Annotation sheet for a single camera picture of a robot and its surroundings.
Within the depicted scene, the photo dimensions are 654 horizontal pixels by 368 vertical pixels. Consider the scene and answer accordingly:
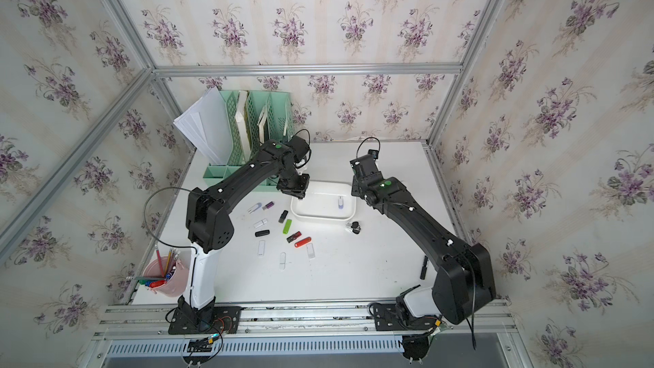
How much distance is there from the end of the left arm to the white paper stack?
38cm

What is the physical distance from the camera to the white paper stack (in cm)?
92

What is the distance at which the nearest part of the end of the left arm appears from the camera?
2.52 ft
